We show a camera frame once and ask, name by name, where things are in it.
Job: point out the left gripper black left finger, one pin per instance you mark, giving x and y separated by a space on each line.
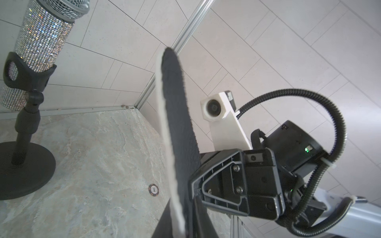
164 226

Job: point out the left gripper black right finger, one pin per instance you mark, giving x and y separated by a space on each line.
202 226

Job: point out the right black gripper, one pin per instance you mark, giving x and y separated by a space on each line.
265 182

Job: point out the black insole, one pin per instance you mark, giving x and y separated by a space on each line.
180 146

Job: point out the round poker chip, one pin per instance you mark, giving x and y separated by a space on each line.
153 189

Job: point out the black microphone stand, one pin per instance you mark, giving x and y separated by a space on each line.
25 166

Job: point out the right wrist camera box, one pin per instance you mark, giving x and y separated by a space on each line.
218 106

